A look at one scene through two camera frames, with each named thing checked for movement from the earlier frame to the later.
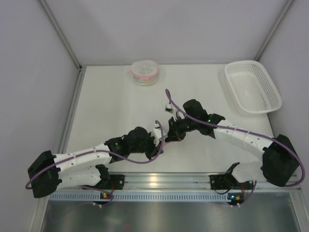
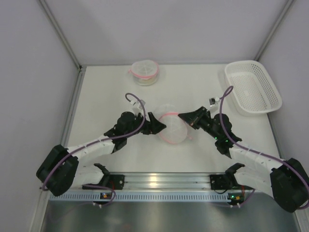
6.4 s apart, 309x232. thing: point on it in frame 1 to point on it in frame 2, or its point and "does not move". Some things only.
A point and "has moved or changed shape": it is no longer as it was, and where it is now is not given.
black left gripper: [152, 150] to [147, 123]
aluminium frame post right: [287, 5] does not move
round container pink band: [146, 71] does not move
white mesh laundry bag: [165, 143] has moved or changed shape
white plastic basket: [253, 92] does not move
